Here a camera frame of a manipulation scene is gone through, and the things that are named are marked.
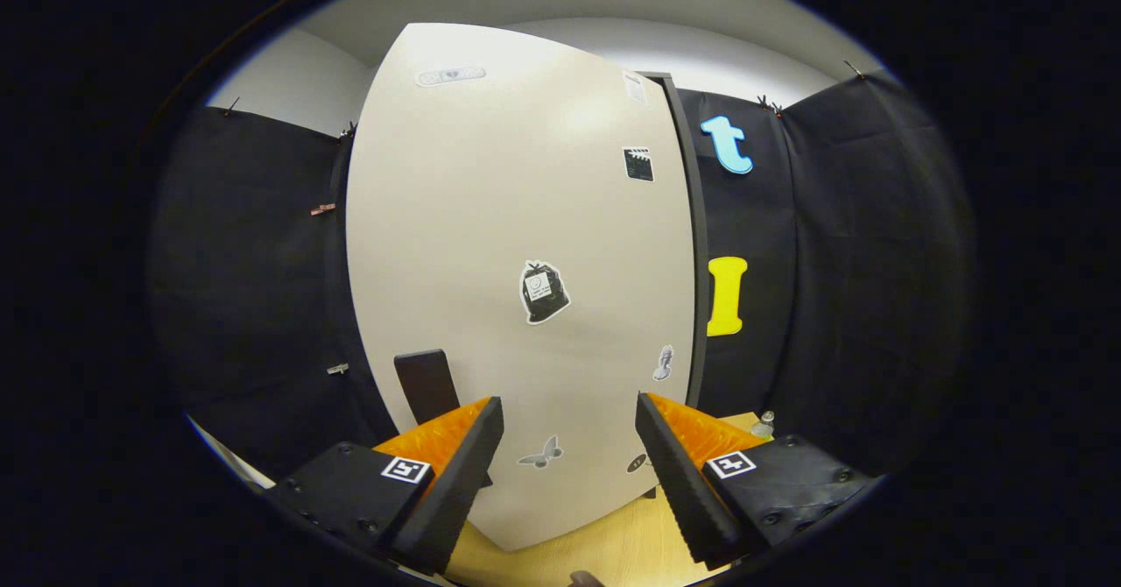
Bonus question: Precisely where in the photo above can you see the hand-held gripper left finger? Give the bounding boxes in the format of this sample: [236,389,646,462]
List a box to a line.
[263,396,506,576]

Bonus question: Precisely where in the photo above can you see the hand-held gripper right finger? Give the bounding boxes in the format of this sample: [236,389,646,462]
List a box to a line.
[635,392,878,570]

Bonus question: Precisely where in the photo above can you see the grey shoe cabinet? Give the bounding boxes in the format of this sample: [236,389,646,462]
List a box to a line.
[644,70,710,500]

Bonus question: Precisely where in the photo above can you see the beige shoe cabinet door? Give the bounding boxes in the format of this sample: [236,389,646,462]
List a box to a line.
[346,22,697,553]

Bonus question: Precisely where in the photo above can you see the black backdrop cloth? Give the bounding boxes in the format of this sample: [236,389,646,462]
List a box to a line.
[151,66,977,483]

